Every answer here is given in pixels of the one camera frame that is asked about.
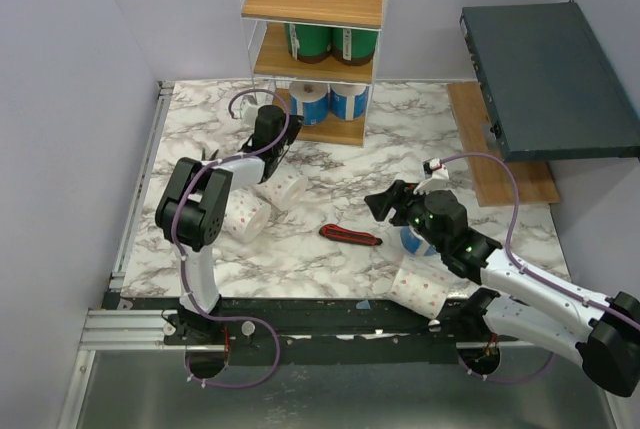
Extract pink dotted roll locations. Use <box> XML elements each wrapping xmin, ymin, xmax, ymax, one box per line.
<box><xmin>222</xmin><ymin>189</ymin><xmax>271</xmax><ymax>244</ymax></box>
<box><xmin>386</xmin><ymin>258</ymin><xmax>453</xmax><ymax>319</ymax></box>
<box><xmin>256</xmin><ymin>168</ymin><xmax>308</xmax><ymax>211</ymax></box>

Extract blue paper roll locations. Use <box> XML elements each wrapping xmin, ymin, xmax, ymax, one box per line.
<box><xmin>330</xmin><ymin>84</ymin><xmax>369</xmax><ymax>121</ymax></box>

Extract green roll back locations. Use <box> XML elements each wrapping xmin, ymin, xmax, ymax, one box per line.
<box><xmin>284</xmin><ymin>23</ymin><xmax>332</xmax><ymax>64</ymax></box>

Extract green roll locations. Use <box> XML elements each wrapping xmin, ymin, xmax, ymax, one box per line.
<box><xmin>331</xmin><ymin>28</ymin><xmax>378</xmax><ymax>66</ymax></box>
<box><xmin>284</xmin><ymin>23</ymin><xmax>332</xmax><ymax>64</ymax></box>

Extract green roll front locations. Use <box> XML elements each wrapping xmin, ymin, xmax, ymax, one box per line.
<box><xmin>331</xmin><ymin>28</ymin><xmax>378</xmax><ymax>66</ymax></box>

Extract white wire wooden shelf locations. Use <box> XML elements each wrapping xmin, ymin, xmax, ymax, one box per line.
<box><xmin>234</xmin><ymin>0</ymin><xmax>388</xmax><ymax>146</ymax></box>

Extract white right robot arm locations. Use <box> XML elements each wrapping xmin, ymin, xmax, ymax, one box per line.
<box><xmin>364</xmin><ymin>180</ymin><xmax>639</xmax><ymax>397</ymax></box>

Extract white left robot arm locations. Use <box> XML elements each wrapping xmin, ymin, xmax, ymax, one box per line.
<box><xmin>155</xmin><ymin>105</ymin><xmax>303</xmax><ymax>344</ymax></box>

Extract wooden board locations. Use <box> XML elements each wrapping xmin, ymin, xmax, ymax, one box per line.
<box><xmin>445</xmin><ymin>81</ymin><xmax>562</xmax><ymax>208</ymax></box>

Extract pink dotted roll front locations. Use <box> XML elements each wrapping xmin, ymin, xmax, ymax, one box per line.
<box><xmin>386</xmin><ymin>258</ymin><xmax>453</xmax><ymax>319</ymax></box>

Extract red black utility knife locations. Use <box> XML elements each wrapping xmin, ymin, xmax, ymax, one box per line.
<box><xmin>319</xmin><ymin>224</ymin><xmax>383</xmax><ymax>247</ymax></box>

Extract dark green metal box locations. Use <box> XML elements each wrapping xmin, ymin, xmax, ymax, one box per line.
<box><xmin>459</xmin><ymin>0</ymin><xmax>639</xmax><ymax>162</ymax></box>

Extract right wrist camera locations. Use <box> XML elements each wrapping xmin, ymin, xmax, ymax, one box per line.
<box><xmin>413</xmin><ymin>158</ymin><xmax>450</xmax><ymax>195</ymax></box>

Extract yellow handled pliers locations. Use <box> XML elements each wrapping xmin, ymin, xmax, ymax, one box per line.
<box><xmin>200</xmin><ymin>149</ymin><xmax>219</xmax><ymax>161</ymax></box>

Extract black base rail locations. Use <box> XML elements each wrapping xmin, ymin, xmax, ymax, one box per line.
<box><xmin>102</xmin><ymin>293</ymin><xmax>491</xmax><ymax>366</ymax></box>

